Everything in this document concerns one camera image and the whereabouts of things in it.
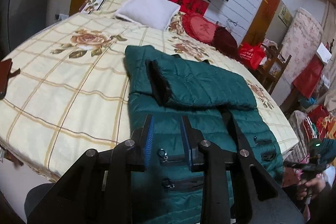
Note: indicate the white square pillow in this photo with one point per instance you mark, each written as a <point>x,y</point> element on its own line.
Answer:
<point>155,14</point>

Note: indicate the pink floral mattress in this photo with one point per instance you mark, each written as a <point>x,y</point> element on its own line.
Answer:
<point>300,43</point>

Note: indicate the red heart-shaped cushion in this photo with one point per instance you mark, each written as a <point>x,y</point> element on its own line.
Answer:
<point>199,28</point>

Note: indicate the large red gift bag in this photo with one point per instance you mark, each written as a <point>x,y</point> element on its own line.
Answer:
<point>308,79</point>

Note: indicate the dark green puffer jacket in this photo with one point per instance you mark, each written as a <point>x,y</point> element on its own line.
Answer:
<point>169,87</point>

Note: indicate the red shopping bag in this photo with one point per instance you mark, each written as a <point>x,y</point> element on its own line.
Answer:
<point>251,56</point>

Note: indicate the cream floral plaid bedspread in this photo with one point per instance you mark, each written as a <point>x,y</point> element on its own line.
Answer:
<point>72,90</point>

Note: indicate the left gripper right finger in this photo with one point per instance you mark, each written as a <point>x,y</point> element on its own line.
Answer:
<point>236,186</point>

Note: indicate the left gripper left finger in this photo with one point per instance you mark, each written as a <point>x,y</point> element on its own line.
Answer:
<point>97,186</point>

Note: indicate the dark red velvet cushion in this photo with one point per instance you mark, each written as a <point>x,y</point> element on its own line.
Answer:
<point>225,43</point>

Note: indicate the person's right hand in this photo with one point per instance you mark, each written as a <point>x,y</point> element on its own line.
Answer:
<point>310,189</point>

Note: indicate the wooden shelf rack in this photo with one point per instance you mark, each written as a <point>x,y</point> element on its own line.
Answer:
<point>271,71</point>

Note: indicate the red banner with characters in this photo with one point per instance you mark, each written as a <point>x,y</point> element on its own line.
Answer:
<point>192,6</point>

